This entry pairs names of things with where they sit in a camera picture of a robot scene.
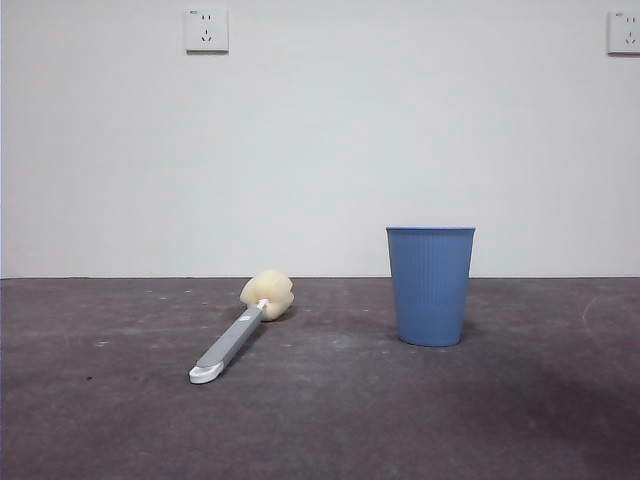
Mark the white wall socket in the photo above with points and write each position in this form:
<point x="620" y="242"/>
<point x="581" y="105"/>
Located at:
<point x="625" y="32"/>
<point x="207" y="30"/>

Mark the blue ribbed plastic cup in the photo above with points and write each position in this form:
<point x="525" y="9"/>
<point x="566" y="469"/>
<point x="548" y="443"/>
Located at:
<point x="430" y="290"/>

